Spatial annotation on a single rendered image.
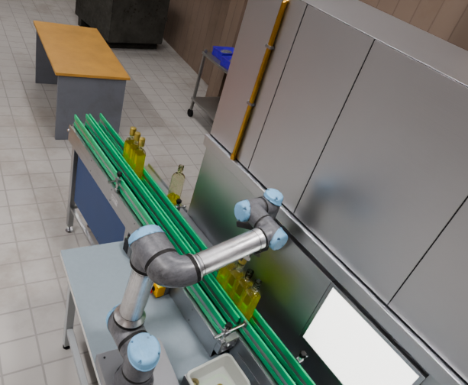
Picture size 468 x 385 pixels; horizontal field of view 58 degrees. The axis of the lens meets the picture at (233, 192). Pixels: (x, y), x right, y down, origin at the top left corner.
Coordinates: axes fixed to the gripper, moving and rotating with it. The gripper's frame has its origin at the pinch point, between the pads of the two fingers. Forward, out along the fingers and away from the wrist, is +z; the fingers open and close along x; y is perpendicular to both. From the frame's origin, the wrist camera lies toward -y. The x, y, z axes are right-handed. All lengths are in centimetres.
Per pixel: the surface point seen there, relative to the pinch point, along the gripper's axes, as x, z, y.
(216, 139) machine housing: 16, -22, -55
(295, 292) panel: 11.9, 4.3, 22.6
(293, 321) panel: 11.8, 16.3, 28.2
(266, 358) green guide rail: -4.1, 25.6, 33.2
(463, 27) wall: 239, -88, -71
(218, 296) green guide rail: -6.2, 23.4, 0.0
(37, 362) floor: -63, 118, -58
